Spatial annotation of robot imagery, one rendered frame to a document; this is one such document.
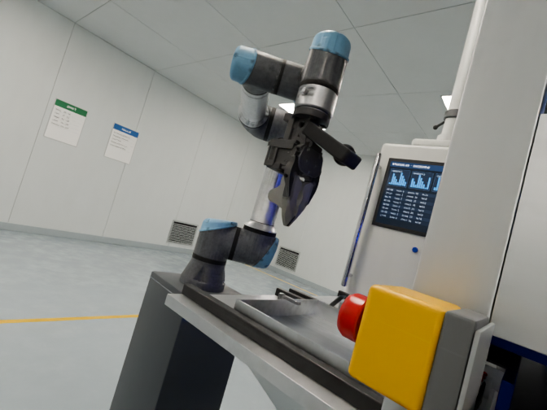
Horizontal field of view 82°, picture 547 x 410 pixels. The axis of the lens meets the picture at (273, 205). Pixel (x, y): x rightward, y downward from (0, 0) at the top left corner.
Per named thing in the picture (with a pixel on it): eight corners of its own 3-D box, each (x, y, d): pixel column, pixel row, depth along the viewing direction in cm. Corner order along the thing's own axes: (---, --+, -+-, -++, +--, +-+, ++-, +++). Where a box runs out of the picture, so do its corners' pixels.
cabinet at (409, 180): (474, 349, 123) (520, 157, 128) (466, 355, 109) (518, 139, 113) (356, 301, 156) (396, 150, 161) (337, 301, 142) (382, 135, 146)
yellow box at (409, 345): (468, 407, 25) (490, 316, 25) (449, 437, 19) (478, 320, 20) (375, 359, 30) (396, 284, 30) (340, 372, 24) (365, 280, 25)
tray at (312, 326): (487, 399, 50) (492, 377, 50) (454, 463, 31) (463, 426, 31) (312, 314, 73) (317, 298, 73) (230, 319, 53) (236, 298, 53)
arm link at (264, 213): (228, 256, 114) (271, 111, 114) (268, 267, 116) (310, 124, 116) (226, 263, 102) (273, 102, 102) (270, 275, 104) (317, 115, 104)
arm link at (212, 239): (194, 249, 113) (206, 212, 114) (231, 259, 114) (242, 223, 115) (190, 254, 101) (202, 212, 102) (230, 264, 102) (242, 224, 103)
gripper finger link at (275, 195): (267, 220, 60) (280, 174, 61) (291, 227, 56) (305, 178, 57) (256, 217, 58) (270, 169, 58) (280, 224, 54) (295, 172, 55)
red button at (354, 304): (386, 350, 28) (397, 305, 28) (368, 356, 25) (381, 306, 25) (347, 331, 30) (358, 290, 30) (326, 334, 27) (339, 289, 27)
